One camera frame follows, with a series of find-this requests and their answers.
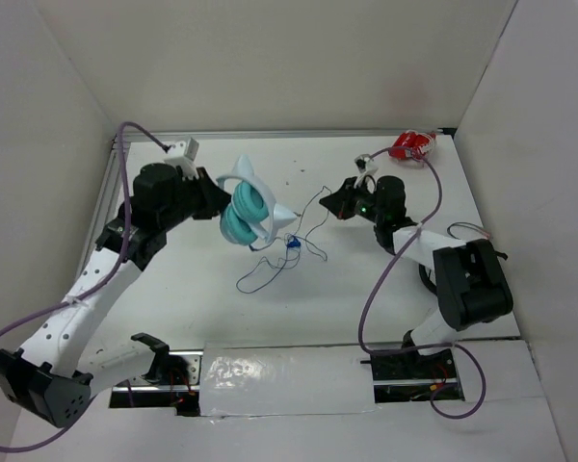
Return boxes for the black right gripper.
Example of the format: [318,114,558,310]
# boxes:
[321,176,385,224]

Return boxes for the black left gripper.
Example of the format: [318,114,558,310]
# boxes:
[159,167,234,231]

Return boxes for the teal cat-ear headphones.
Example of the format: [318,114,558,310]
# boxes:
[217,155,297,246]

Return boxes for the blue earphone cable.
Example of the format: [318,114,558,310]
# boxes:
[235,185,347,295]

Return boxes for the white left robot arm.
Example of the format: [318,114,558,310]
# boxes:
[0,163,230,428]

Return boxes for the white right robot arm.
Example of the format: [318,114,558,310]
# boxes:
[319,175,513,377]

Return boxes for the red crumpled wrapper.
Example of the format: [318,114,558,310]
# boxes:
[388,130,436,164]

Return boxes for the white taped cover sheet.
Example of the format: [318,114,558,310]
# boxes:
[199,346,377,418]

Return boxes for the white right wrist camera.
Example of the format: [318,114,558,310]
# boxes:
[354,154,379,188]

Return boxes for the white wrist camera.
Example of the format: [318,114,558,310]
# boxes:
[354,154,379,188]
[164,138,199,179]

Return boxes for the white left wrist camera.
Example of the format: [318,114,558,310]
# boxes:
[164,138,199,179]

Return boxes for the aluminium side rail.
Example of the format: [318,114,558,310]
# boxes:
[82,140,121,261]

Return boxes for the red grey loose wire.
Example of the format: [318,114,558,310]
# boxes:
[446,221,495,246]

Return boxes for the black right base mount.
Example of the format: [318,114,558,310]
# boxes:
[360,349,463,404]

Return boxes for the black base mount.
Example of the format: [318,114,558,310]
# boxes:
[109,350,203,417]
[360,349,463,404]

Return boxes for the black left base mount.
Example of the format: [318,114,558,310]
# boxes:
[109,350,203,417]

